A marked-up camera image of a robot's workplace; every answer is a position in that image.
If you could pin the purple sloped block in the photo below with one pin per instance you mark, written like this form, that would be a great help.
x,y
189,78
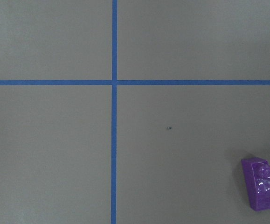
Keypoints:
x,y
257,179

